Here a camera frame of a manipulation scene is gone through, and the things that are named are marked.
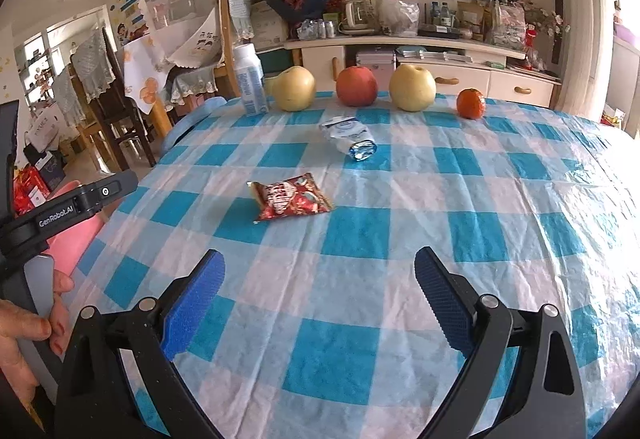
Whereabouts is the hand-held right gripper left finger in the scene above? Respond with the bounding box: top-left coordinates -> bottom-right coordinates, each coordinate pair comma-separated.
54,249 -> 226,439

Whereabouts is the clear plastic bag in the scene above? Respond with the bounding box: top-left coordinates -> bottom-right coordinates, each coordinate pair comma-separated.
377,0 -> 422,38

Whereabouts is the red gift box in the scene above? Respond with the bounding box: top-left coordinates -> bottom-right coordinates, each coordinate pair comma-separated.
12,166 -> 52,216

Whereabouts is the blue white checkered tablecloth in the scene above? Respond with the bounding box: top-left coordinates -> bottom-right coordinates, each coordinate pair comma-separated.
70,94 -> 640,439

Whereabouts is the red apple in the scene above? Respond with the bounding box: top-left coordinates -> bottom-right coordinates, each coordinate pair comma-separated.
336,65 -> 378,108

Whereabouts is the white electric kettle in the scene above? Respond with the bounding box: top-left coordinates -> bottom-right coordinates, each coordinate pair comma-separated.
342,0 -> 374,33

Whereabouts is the light wooden chair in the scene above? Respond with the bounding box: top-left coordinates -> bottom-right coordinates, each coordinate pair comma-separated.
160,0 -> 254,120

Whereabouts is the red white snack wrapper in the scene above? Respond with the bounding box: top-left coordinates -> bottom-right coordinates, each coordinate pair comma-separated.
249,172 -> 334,224

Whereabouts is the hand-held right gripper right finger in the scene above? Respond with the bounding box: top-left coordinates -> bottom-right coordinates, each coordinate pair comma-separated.
414,246 -> 587,439

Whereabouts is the pink plastic basin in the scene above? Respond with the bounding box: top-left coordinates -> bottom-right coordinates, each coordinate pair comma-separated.
47,183 -> 108,285

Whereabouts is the silver storage case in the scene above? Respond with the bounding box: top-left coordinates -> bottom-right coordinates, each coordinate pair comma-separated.
356,48 -> 397,73

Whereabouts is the light blue plastic chair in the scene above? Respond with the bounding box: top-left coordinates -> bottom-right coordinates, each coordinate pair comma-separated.
160,96 -> 227,156

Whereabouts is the white paper bag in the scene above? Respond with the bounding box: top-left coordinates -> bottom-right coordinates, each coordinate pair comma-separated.
25,115 -> 62,150

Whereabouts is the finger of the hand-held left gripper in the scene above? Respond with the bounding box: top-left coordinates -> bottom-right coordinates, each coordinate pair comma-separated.
0,100 -> 20,222
75,170 -> 138,218

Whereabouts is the printed shopping bag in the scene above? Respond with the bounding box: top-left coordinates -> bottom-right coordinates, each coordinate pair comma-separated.
487,0 -> 529,48

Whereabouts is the yellow pear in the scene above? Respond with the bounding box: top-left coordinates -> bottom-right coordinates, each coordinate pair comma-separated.
270,65 -> 317,112
389,63 -> 437,112

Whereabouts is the white mesh food cover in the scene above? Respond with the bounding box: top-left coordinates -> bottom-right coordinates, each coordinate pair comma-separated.
140,0 -> 227,70

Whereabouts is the dark blue box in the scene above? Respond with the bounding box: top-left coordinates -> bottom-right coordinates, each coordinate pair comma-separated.
25,144 -> 67,190

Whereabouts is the cream television cabinet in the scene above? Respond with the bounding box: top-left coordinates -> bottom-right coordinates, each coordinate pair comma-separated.
285,36 -> 563,110

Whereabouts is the lace covered standing air conditioner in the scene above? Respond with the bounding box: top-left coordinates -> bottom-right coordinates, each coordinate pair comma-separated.
552,0 -> 609,112

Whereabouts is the blue white crumpled wrapper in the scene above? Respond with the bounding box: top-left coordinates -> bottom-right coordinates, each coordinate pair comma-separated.
319,115 -> 378,162

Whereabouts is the white orange print tablecloth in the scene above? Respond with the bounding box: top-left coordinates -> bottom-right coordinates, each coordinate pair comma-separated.
122,39 -> 174,116

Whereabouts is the white plastic bottle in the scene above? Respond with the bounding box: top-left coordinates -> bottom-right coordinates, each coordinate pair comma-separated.
232,43 -> 271,118

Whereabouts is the artificial blossom branch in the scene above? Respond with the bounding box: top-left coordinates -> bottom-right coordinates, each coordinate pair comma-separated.
520,3 -> 572,50

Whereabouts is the person's left hand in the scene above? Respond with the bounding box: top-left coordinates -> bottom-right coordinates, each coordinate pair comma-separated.
0,270 -> 76,402

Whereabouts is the orange tangerine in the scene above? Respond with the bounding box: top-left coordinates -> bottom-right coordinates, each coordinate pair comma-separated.
456,88 -> 487,120

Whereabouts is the white printed package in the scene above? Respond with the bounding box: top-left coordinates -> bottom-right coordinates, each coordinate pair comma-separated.
250,1 -> 292,46

